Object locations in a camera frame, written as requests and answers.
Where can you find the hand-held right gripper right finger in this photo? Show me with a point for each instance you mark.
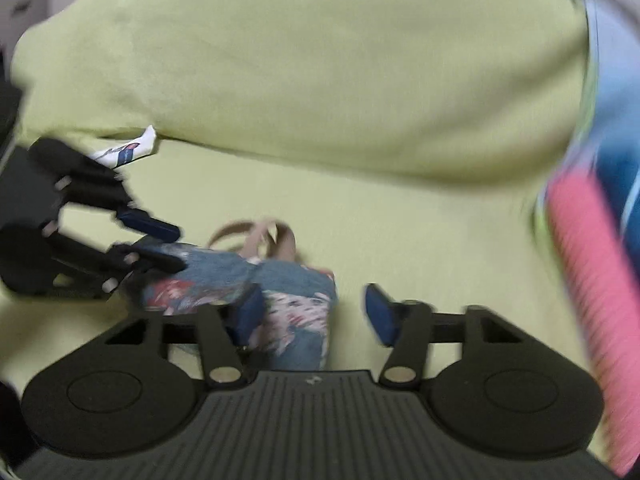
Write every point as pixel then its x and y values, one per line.
pixel 380 316

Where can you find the blue patterned folded cloth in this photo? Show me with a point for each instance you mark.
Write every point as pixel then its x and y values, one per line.
pixel 612 110

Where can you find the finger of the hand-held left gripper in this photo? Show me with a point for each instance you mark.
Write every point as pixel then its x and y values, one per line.
pixel 150 225
pixel 155 259

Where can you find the blue floral fabric bag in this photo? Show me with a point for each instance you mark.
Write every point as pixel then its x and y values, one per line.
pixel 280 290

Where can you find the green covered sofa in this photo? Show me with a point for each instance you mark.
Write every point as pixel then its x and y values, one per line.
pixel 320 85

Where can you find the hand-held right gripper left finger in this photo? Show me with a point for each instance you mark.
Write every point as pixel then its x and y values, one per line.
pixel 250 312

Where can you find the pink folded cloth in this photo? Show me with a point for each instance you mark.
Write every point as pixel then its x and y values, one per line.
pixel 592 280

